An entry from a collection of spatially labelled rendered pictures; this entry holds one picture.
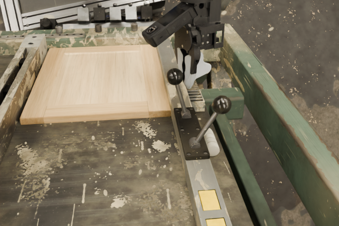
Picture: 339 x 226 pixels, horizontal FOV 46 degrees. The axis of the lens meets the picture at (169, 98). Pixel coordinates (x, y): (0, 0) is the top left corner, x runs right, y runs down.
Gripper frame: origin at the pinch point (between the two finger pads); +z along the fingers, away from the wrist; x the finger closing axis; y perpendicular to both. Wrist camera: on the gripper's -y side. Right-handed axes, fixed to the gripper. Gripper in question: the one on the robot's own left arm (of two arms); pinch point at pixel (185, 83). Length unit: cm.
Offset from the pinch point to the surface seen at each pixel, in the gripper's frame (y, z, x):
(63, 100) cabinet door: -22.4, 11.4, 26.2
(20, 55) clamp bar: -29, 6, 50
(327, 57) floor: 148, 54, 91
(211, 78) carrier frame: 38, 27, 48
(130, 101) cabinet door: -6.5, 11.4, 18.0
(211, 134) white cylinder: 2.8, 10.2, -7.2
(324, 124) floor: 134, 87, 71
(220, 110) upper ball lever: -0.3, -0.6, -14.8
